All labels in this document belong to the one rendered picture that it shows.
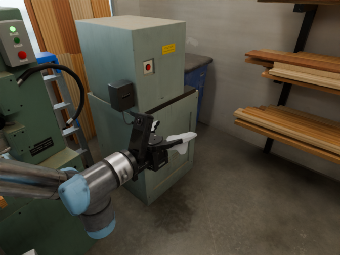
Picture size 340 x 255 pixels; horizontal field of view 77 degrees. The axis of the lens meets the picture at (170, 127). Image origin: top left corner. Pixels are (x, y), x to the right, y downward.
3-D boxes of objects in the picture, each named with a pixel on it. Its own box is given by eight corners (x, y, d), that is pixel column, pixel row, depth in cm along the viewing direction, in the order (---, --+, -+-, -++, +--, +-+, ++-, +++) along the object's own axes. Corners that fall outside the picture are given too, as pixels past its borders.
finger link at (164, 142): (179, 138, 60) (149, 143, 59) (179, 132, 59) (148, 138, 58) (183, 146, 56) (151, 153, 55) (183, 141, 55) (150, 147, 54)
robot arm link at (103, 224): (99, 202, 62) (92, 175, 56) (123, 226, 56) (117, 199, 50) (74, 220, 57) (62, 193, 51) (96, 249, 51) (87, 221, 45)
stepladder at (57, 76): (67, 176, 217) (18, 55, 161) (89, 163, 233) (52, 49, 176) (74, 182, 207) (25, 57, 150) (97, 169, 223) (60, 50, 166)
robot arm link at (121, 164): (98, 155, 51) (117, 167, 46) (114, 146, 54) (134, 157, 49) (105, 178, 55) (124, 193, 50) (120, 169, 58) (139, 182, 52)
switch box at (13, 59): (5, 65, 88) (-13, 22, 79) (30, 59, 95) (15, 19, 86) (12, 67, 85) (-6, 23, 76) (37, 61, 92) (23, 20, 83)
